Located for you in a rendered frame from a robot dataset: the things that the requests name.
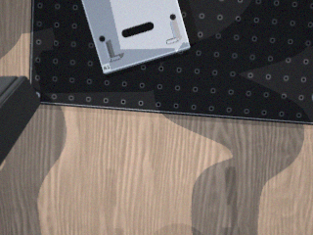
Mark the black flat base plate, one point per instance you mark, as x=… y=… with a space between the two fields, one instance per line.
x=248 y=59

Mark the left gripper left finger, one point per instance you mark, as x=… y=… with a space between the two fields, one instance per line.
x=18 y=103

